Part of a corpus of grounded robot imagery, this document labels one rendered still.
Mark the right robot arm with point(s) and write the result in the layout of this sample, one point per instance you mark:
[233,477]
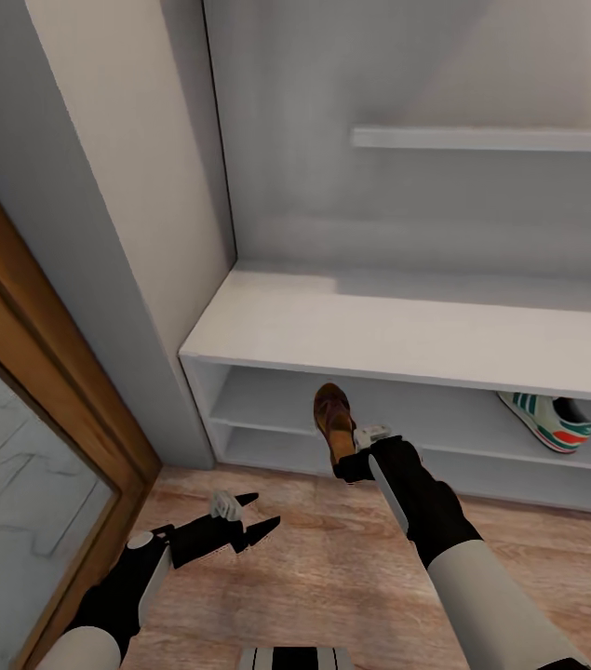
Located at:
[498,625]

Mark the door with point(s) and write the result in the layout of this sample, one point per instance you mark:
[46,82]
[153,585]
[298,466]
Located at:
[75,469]

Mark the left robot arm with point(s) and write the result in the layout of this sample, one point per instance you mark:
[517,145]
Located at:
[112,612]

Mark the gym shoe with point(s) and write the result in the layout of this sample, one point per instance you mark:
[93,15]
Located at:
[556,421]

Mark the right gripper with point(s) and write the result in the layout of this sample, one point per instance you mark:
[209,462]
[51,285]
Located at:
[352,468]

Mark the sandal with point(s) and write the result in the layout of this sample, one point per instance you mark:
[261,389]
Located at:
[332,417]

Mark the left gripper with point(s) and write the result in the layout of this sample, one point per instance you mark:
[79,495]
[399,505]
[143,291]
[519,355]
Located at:
[213,533]

